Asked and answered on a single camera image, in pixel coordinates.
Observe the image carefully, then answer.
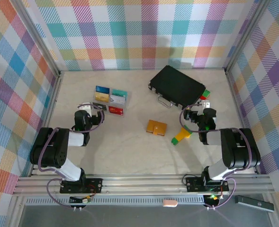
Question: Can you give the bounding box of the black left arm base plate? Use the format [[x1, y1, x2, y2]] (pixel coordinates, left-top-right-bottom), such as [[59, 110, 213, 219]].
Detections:
[[59, 177, 104, 195]]

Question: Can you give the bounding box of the gold credit card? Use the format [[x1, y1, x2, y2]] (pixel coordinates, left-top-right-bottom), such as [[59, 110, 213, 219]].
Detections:
[[94, 91, 110, 103]]

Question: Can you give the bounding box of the red and green block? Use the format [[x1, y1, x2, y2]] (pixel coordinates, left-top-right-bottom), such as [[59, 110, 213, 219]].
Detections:
[[200, 89, 211, 101]]

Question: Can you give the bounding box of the white credit card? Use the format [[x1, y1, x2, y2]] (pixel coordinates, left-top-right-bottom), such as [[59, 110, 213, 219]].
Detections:
[[110, 95, 127, 105]]

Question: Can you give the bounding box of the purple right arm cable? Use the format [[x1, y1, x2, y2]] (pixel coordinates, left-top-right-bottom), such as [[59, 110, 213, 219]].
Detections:
[[180, 104, 253, 210]]

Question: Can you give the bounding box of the aluminium side floor rail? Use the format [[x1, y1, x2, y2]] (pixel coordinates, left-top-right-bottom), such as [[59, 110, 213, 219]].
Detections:
[[223, 70, 261, 175], [27, 72, 64, 178]]

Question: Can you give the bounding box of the aluminium upright frame post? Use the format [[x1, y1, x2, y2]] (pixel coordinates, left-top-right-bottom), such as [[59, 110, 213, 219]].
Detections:
[[224, 0, 270, 75], [15, 0, 62, 78]]

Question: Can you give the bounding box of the red credit card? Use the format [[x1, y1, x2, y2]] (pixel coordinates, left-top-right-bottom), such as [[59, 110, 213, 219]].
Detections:
[[108, 105, 125, 116]]

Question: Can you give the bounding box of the aluminium mounting rail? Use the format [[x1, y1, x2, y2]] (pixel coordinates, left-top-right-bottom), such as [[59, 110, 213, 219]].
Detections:
[[12, 174, 275, 197]]

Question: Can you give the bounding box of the black credit card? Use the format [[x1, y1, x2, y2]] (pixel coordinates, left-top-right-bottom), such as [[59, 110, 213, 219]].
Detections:
[[92, 102, 108, 112]]

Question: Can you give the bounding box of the orange card holder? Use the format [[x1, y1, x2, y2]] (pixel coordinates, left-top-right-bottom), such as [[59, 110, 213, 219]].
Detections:
[[145, 119, 168, 137]]

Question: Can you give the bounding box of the yellow and green toy block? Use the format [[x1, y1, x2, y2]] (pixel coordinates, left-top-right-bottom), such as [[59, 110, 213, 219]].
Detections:
[[171, 125, 192, 146]]

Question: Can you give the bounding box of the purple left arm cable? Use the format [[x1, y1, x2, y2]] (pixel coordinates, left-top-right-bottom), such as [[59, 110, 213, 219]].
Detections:
[[36, 103, 105, 210]]

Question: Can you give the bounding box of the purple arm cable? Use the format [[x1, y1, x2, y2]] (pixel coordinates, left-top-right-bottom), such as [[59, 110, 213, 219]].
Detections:
[[36, 103, 105, 210], [180, 104, 253, 210]]

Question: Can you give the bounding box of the clear plastic card tray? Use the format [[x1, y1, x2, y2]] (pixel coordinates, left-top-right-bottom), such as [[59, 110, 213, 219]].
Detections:
[[91, 85, 131, 118]]

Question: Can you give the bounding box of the black briefcase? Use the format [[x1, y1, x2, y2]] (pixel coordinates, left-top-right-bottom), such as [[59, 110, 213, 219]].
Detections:
[[148, 65, 207, 110]]

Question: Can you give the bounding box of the slotted grey cable duct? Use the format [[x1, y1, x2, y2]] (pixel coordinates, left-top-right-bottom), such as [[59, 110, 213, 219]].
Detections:
[[25, 197, 207, 206]]

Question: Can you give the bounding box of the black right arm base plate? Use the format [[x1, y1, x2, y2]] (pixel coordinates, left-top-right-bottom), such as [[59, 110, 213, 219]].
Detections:
[[185, 176, 230, 192]]

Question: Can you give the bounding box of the teal credit card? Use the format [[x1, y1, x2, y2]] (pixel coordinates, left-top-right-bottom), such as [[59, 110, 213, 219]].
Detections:
[[112, 89, 128, 97]]

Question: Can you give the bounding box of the blue credit card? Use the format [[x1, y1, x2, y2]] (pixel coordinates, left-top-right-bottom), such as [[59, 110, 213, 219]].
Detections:
[[95, 85, 110, 94]]

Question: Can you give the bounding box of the small electronics connector board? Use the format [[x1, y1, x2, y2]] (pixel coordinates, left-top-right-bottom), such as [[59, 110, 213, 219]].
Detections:
[[204, 193, 222, 202], [69, 195, 92, 204]]

